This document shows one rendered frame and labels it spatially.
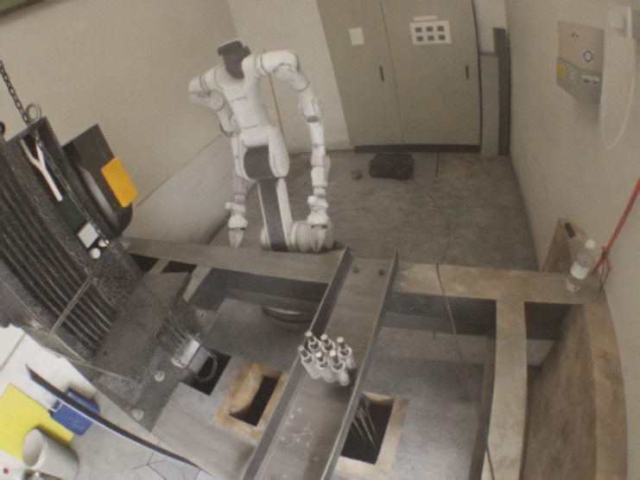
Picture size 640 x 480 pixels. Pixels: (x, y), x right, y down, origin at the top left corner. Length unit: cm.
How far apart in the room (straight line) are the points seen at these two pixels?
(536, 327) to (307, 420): 96
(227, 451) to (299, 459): 23
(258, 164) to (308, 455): 116
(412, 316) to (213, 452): 92
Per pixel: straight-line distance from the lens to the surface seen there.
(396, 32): 305
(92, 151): 112
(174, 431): 112
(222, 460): 100
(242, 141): 148
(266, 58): 128
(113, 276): 120
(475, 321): 133
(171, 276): 117
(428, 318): 132
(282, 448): 92
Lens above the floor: 152
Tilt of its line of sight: 39 degrees down
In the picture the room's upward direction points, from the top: 17 degrees counter-clockwise
